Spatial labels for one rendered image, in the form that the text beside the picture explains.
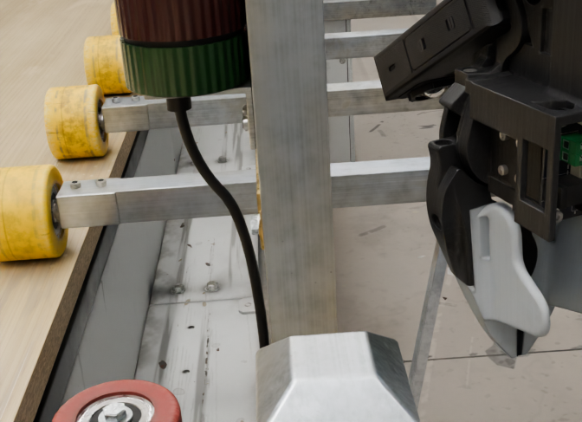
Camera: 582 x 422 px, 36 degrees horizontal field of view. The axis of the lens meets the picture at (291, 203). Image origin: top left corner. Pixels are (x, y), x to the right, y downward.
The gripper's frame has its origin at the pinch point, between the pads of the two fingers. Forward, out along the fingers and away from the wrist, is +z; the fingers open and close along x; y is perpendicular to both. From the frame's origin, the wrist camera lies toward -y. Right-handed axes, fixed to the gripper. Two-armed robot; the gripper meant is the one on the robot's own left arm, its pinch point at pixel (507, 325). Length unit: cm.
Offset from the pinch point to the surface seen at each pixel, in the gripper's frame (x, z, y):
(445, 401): 66, 99, -112
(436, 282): -1.0, -0.2, -5.4
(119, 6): -16.2, -17.3, -7.2
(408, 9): 48, 5, -95
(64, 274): -18.2, 9.1, -36.0
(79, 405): -20.5, 8.5, -15.9
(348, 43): 27, 4, -75
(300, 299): -9.6, -1.9, -4.5
